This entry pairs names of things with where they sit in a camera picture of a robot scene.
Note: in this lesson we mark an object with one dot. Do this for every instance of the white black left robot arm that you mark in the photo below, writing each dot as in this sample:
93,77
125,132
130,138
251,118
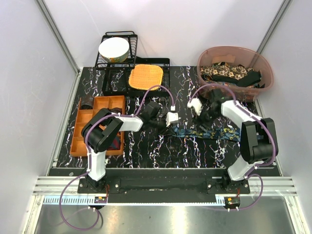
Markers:
100,132

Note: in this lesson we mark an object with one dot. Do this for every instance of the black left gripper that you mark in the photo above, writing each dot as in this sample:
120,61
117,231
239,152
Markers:
164,127

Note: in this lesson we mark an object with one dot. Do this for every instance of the pink translucent plastic tub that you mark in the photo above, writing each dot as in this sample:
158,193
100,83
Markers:
233,55

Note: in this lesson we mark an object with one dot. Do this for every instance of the orange woven mat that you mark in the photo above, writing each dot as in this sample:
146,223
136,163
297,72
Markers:
144,76

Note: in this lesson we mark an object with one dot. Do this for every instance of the wooden compartment organizer box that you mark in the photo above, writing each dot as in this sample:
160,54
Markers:
78,147

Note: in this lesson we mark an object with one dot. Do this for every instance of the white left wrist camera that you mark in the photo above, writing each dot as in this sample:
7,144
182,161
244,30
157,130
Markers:
171,118

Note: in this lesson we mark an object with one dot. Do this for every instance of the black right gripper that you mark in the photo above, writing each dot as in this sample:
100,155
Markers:
199,119

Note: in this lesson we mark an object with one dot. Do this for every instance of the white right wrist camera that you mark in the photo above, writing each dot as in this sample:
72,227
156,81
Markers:
196,105

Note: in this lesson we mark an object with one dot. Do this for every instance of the white ceramic bowl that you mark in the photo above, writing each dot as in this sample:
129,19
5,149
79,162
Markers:
114,50

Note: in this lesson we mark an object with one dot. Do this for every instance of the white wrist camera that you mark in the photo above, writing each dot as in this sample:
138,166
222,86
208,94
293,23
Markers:
196,105
171,118

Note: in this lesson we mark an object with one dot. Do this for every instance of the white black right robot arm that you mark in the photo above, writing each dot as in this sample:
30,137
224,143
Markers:
258,141

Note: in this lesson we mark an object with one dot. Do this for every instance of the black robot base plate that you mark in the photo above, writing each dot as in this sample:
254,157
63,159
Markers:
115,185

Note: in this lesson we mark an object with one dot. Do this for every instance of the maroon blue striped rolled tie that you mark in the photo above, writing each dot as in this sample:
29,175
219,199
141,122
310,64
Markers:
116,144

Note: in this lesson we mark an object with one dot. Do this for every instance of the pile of patterned ties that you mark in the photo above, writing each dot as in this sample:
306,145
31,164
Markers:
227,75

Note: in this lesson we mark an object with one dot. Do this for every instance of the blue floral patterned tie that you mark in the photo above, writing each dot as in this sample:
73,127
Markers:
231,134

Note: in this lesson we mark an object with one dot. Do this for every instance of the dark blue patterned rolled tie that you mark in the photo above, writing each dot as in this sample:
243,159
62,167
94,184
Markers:
87,103

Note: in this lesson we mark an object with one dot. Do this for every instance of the aluminium frame rail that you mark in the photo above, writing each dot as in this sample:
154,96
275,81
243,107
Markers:
269,186

